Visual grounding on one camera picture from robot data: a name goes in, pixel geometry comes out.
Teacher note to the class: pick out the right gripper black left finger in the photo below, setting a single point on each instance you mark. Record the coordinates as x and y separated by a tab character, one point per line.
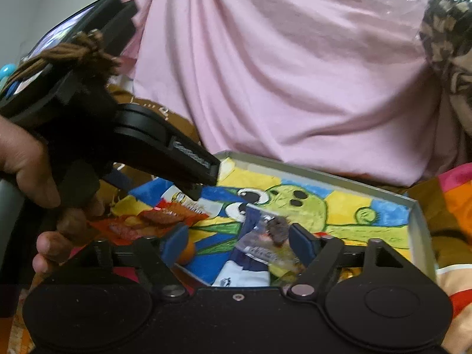
156	257

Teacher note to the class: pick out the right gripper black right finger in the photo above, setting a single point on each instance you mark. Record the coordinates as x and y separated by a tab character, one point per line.
320	256

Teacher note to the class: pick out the small orange fruit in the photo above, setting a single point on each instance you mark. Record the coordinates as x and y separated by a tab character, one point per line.
187	254

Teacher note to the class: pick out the red orange snack packet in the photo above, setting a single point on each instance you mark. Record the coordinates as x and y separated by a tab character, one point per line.
130	219

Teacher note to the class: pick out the yellow brown snack packet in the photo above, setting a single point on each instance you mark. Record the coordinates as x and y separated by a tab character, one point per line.
347	273

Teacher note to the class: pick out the clear pack dark snack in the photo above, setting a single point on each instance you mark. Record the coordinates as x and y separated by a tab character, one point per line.
269	243

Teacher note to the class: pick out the navy blue snack packet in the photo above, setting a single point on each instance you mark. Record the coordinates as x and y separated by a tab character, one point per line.
240	270

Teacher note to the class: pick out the person's left hand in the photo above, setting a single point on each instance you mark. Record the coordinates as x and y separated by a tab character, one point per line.
26	158

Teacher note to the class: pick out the grey cartoon tray box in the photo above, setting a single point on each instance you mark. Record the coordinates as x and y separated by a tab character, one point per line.
321	203

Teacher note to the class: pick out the brown yarn tassel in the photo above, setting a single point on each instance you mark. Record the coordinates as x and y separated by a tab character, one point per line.
84	49

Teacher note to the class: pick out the colourful cartoon blanket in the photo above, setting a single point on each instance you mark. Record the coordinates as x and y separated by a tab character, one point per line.
445	201

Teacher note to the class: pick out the pink bed sheet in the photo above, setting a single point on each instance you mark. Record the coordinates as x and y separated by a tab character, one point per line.
341	86

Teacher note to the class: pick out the black white patterned cloth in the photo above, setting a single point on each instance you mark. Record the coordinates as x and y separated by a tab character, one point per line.
445	33

